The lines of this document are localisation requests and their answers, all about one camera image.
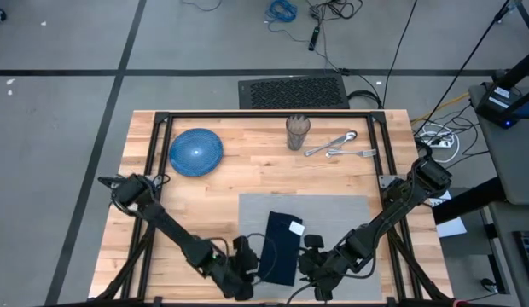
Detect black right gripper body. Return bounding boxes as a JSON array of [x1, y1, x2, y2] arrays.
[[299, 251, 334, 289]]

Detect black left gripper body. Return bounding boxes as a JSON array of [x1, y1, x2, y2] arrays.
[[230, 251, 261, 286]]

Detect dark blue cloth napkin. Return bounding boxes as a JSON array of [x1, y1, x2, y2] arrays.
[[256, 211, 305, 287]]

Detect grey woven placemat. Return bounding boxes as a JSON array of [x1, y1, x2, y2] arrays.
[[238, 194, 383, 302]]

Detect clear faceted drinking glass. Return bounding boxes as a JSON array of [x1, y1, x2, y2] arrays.
[[285, 113, 311, 151]]

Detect silver fork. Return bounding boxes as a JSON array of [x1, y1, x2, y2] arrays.
[[330, 148, 378, 159]]

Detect blue patterned plate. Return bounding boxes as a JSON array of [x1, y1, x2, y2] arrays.
[[168, 127, 225, 178]]

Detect silver spoon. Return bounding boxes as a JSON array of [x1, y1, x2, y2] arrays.
[[324, 130, 358, 158]]

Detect white paper sheet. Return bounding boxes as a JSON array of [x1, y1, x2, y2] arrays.
[[426, 189, 468, 239]]

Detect black support beam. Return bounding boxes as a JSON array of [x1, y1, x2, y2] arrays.
[[430, 177, 507, 225]]

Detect grey desk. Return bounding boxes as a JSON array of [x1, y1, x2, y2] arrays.
[[468, 83, 529, 206], [488, 200, 529, 307]]

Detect black keyboard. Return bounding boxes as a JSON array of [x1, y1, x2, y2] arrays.
[[512, 229, 529, 287]]

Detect black power strip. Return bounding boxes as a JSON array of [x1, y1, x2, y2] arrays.
[[307, 26, 322, 52]]

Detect black labelled device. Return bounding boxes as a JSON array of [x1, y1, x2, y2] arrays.
[[475, 80, 529, 129]]

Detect thin black stand pole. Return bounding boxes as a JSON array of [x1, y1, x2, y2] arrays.
[[416, 0, 515, 133]]

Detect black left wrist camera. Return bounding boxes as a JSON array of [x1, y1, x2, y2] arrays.
[[232, 235, 252, 257]]

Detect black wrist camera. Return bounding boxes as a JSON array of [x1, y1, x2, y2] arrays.
[[313, 286, 334, 303], [232, 235, 252, 257]]

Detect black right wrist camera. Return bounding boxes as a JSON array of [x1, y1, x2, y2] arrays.
[[313, 286, 334, 303]]

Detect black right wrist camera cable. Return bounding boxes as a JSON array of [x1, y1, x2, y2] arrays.
[[284, 272, 376, 306]]

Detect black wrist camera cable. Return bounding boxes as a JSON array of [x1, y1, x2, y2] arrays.
[[203, 232, 277, 286], [284, 272, 376, 306]]

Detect black left wrist camera cable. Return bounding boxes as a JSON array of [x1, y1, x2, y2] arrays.
[[203, 232, 277, 286]]

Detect black aluminium table frame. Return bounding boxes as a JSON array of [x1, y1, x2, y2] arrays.
[[89, 110, 456, 307]]

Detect black coiled cable loop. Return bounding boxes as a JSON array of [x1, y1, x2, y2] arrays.
[[347, 89, 384, 110]]

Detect yellow floor cable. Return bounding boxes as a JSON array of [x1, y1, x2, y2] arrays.
[[411, 92, 470, 125]]

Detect long black floor cable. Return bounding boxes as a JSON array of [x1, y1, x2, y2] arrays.
[[381, 0, 419, 108]]

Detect blue coiled cable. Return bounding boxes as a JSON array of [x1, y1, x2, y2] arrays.
[[264, 0, 311, 43]]

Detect tangled black cables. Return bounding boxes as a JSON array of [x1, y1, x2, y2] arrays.
[[306, 0, 363, 22]]

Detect thin black floor cable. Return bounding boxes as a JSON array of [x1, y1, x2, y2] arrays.
[[181, 0, 223, 13]]

